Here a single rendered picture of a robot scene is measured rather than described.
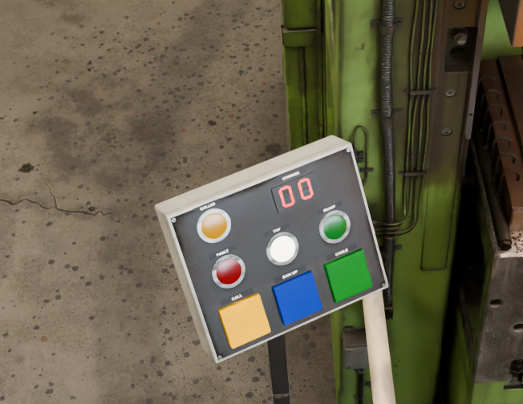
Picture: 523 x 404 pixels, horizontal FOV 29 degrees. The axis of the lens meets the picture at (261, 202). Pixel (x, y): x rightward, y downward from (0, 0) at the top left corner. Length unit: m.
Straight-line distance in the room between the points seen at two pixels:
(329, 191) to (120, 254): 1.53
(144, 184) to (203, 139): 0.27
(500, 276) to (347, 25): 0.58
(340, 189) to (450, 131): 0.33
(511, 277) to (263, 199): 0.56
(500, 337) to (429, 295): 0.26
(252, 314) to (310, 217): 0.19
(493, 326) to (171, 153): 1.62
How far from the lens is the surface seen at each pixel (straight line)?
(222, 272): 1.67
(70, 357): 2.96
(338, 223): 1.72
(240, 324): 1.70
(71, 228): 3.26
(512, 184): 1.96
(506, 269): 1.96
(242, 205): 1.65
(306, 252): 1.72
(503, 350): 2.19
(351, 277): 1.76
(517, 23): 1.62
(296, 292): 1.72
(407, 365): 2.58
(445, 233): 2.18
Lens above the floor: 2.40
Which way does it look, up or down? 48 degrees down
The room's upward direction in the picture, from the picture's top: 5 degrees counter-clockwise
